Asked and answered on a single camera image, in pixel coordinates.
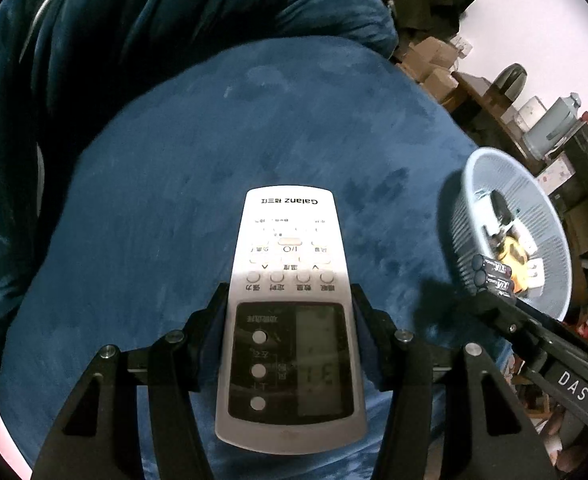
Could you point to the dark blue duvet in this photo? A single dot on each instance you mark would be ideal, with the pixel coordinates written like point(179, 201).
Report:
point(124, 35)

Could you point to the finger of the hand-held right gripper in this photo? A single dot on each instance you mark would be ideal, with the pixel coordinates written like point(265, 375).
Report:
point(513, 317)

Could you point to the orange tape measure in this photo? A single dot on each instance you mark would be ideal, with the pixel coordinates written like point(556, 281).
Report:
point(516, 252)

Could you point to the black rounded appliance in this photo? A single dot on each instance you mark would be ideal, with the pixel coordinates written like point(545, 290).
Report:
point(508, 82)

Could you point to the cardboard box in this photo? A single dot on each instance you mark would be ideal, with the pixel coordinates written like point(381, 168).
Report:
point(433, 52)
point(441, 85)

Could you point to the white wall socket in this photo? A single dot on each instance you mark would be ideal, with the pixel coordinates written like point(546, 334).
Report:
point(465, 48)

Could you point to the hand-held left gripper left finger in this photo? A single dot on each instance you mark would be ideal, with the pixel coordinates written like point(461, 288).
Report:
point(214, 340)

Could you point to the black car key fob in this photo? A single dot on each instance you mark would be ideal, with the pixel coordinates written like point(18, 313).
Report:
point(499, 207)

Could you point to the blue plush blanket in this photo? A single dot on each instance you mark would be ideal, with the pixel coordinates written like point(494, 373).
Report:
point(174, 185)

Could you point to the white remote control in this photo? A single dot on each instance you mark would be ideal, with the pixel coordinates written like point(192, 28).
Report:
point(289, 230)

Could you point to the light blue plastic basket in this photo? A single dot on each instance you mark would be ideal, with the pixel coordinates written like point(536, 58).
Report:
point(538, 200)

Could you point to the light blue kettle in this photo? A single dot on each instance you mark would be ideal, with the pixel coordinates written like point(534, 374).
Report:
point(553, 125)

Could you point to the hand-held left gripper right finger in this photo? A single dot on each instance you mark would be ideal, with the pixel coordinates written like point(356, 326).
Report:
point(369, 345)

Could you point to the person's right hand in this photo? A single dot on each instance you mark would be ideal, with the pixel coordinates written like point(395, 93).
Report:
point(556, 425)

